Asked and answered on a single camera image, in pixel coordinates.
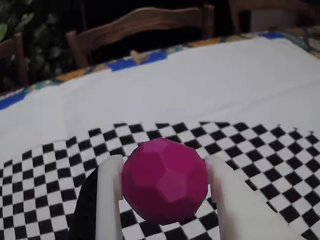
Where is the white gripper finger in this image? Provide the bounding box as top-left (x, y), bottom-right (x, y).
top-left (204, 154), bottom-right (315, 240)

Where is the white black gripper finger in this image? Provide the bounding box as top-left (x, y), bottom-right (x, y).
top-left (69, 155), bottom-right (124, 240)

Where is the pink faceted ball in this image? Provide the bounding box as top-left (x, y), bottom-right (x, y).
top-left (121, 137), bottom-right (210, 226)

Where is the black white checkered mat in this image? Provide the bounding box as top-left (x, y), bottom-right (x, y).
top-left (0, 37), bottom-right (320, 240)

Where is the blue tape strip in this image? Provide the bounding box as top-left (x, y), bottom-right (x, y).
top-left (0, 91), bottom-right (27, 111)
top-left (106, 49), bottom-right (168, 73)
top-left (263, 31), bottom-right (290, 40)

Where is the small tan wooden piece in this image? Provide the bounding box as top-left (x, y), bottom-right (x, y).
top-left (129, 49), bottom-right (149, 64)

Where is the green leafy plant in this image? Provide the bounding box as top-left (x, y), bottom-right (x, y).
top-left (0, 0), bottom-right (85, 88)

